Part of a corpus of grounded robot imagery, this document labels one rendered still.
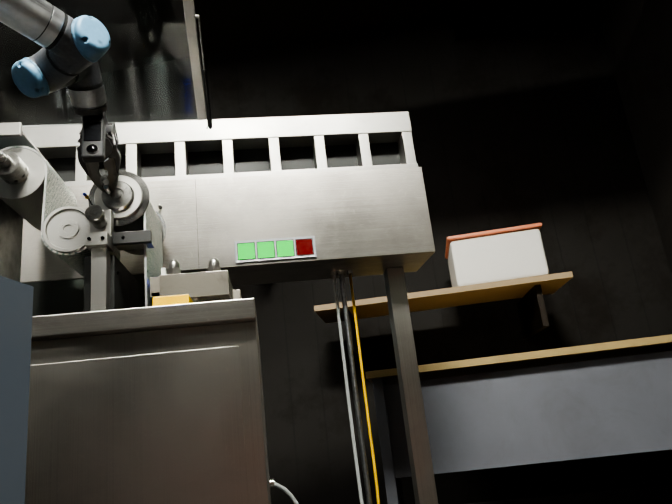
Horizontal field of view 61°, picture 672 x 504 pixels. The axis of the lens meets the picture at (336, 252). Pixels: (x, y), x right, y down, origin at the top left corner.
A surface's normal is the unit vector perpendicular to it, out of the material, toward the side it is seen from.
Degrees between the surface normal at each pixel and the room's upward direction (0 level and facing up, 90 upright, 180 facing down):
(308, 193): 90
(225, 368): 90
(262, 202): 90
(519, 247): 90
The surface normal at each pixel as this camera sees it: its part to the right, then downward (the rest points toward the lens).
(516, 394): -0.13, -0.27
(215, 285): 0.11, -0.29
